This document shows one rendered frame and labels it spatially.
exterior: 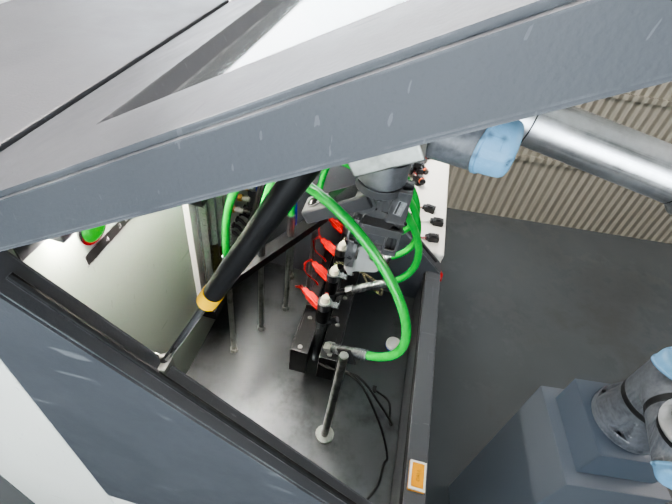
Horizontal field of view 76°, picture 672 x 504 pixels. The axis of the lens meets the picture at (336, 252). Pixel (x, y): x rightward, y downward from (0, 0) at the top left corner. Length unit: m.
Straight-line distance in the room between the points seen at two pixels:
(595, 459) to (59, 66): 1.19
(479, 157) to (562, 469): 0.83
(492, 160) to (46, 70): 0.57
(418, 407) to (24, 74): 0.84
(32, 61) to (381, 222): 0.51
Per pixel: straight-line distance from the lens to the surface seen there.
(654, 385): 1.06
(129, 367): 0.52
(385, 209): 0.66
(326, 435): 1.00
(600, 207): 3.33
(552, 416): 1.26
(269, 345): 1.11
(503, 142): 0.56
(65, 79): 0.67
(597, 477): 1.24
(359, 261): 0.73
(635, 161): 0.72
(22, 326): 0.53
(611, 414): 1.15
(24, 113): 0.60
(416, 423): 0.93
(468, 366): 2.25
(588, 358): 2.60
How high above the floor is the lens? 1.77
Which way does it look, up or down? 44 degrees down
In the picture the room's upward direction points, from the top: 10 degrees clockwise
